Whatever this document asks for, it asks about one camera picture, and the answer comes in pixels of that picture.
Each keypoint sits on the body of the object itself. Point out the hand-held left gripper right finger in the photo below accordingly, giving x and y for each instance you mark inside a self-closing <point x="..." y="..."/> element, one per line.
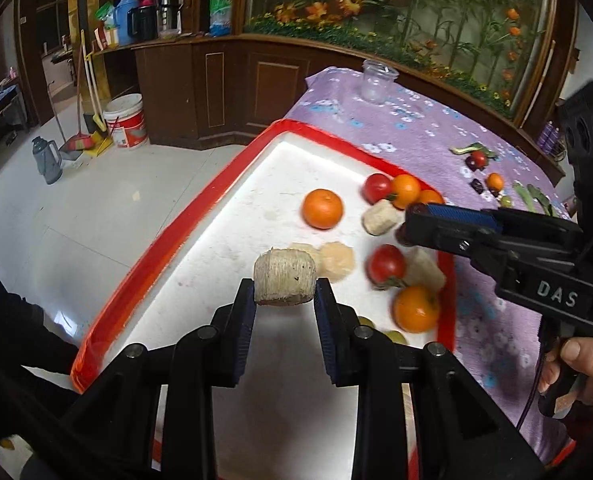
<point x="326" y="330"/>

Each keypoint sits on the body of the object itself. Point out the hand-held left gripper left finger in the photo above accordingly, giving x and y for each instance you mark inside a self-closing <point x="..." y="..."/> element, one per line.
<point x="246" y="330"/>

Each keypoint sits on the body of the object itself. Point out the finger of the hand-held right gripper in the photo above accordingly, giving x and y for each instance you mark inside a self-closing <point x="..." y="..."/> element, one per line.
<point x="446" y="237"/>
<point x="461" y="215"/>

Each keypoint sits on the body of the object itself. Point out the green grape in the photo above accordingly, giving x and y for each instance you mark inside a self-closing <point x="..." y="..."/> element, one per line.
<point x="366" y="322"/>
<point x="506" y="201"/>
<point x="394" y="336"/>

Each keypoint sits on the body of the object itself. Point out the red tomato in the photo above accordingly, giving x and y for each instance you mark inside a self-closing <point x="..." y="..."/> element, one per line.
<point x="376" y="187"/>
<point x="386" y="265"/>
<point x="479" y="159"/>

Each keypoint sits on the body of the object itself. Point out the red rimmed white tray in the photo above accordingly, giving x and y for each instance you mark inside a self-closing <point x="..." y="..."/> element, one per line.
<point x="276" y="170"/>

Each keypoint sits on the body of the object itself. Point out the green leaf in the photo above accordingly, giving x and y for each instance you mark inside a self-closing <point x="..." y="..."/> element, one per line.
<point x="546" y="202"/>
<point x="523" y="195"/>

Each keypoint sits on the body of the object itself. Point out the bok choy leaf with stem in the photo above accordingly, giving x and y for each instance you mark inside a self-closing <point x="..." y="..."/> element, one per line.
<point x="464" y="149"/>

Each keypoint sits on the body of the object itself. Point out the purple floral tablecloth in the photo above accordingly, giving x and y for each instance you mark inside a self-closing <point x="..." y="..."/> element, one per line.
<point x="426" y="125"/>

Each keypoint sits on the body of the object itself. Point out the purple bottle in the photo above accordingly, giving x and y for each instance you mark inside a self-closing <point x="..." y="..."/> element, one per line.
<point x="546" y="136"/>
<point x="555" y="139"/>

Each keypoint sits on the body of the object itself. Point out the clear plastic cup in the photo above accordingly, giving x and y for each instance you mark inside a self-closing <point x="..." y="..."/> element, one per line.
<point x="376" y="80"/>

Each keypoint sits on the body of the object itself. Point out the person's torso in dark coat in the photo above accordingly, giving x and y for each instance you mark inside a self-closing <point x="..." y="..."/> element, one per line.
<point x="6" y="335"/>

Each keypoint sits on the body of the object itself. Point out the white bucket with red label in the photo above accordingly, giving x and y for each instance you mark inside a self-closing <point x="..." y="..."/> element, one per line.
<point x="125" y="122"/>

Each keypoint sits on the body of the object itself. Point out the broom with colourful head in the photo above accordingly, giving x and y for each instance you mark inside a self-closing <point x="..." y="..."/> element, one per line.
<point x="79" y="144"/>

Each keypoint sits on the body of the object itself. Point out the grey thermos jug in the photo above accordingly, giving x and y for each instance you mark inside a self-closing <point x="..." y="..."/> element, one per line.
<point x="46" y="160"/>

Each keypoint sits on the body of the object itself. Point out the large clear water bottle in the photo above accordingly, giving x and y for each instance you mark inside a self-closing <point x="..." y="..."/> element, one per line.
<point x="220" y="12"/>

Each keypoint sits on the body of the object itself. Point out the black kettle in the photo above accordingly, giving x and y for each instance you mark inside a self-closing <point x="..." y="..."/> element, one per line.
<point x="144" y="22"/>

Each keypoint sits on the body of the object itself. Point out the steel thermos flask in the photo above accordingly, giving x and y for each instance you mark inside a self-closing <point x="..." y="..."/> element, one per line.
<point x="169" y="7"/>

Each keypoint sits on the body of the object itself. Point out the blue thermos jug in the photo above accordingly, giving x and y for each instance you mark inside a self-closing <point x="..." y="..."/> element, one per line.
<point x="125" y="20"/>

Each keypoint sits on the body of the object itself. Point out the green packet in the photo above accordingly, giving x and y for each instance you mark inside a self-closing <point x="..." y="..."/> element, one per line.
<point x="104" y="15"/>

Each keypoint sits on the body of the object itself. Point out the wooden shelving unit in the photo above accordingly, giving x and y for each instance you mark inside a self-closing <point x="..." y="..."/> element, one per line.
<point x="79" y="0"/>

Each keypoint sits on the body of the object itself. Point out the flower and bamboo wall mural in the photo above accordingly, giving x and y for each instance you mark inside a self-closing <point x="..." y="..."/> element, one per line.
<point x="401" y="5"/>

